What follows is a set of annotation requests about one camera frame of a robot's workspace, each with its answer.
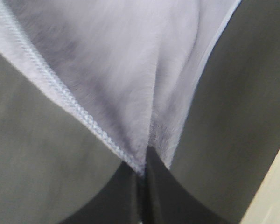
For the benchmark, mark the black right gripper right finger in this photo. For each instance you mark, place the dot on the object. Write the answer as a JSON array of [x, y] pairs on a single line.
[[167, 202]]

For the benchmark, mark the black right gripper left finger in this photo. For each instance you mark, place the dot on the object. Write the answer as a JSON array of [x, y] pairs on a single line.
[[116, 203]]

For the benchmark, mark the grey microfibre towel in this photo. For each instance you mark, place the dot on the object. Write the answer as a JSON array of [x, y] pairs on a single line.
[[126, 69]]

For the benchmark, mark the cream storage bin grey rim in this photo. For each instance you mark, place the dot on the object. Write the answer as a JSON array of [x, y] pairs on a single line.
[[265, 206]]

